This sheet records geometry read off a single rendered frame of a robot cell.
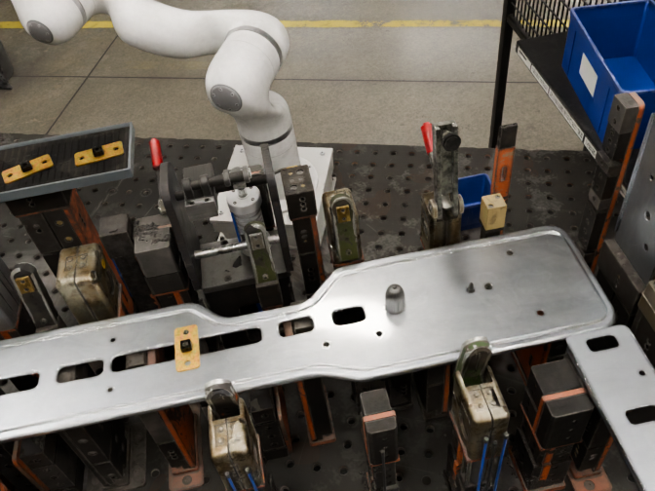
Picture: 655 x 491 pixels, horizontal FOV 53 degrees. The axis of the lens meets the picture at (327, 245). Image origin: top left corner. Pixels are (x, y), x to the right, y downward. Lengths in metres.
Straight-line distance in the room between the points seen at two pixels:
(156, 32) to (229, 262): 0.48
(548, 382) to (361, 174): 0.90
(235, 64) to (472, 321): 0.63
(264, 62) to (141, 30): 0.25
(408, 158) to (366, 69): 1.71
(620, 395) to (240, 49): 0.88
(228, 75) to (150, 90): 2.36
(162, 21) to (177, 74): 2.31
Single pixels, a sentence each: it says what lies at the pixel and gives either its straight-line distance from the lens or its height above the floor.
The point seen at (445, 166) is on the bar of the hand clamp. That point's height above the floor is 1.14.
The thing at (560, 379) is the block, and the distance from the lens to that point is 1.04.
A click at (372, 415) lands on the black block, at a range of 0.98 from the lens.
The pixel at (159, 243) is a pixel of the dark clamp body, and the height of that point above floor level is 1.08.
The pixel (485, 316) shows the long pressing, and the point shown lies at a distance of 1.07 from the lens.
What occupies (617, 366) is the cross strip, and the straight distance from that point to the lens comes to 1.05.
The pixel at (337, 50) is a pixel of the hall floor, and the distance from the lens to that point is 3.64.
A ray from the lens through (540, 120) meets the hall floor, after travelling 3.13.
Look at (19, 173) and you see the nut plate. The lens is 1.25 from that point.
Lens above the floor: 1.85
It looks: 47 degrees down
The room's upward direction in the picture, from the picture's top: 8 degrees counter-clockwise
